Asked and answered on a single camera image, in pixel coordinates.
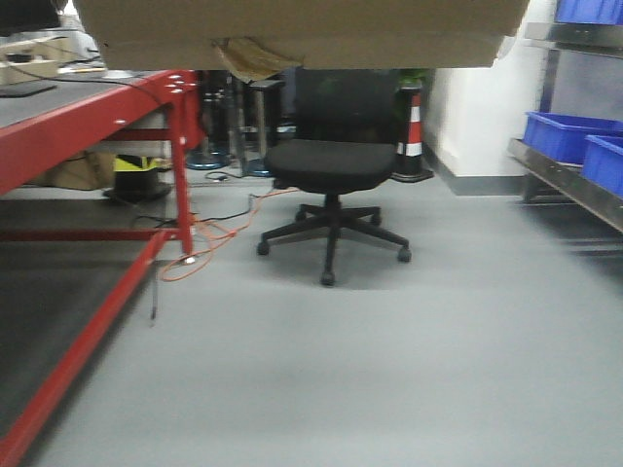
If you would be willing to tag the black office chair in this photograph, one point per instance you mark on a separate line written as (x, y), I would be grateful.
(345, 142)

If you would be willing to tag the stainless steel shelf rack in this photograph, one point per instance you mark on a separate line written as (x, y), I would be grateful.
(583, 77)

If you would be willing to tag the black yellow floor stand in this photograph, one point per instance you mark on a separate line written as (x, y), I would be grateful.
(136, 179)

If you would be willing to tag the blue plastic bin upper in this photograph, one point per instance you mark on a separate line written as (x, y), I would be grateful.
(607, 12)

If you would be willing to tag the red metal workbench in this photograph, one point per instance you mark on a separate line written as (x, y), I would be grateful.
(73, 261)

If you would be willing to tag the large brown cardboard box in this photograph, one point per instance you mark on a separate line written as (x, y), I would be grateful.
(273, 35)

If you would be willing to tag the blue plastic bin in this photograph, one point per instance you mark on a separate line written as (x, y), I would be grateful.
(562, 137)
(603, 162)
(607, 12)

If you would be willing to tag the orange white traffic cone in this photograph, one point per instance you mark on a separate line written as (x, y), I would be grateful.
(409, 161)

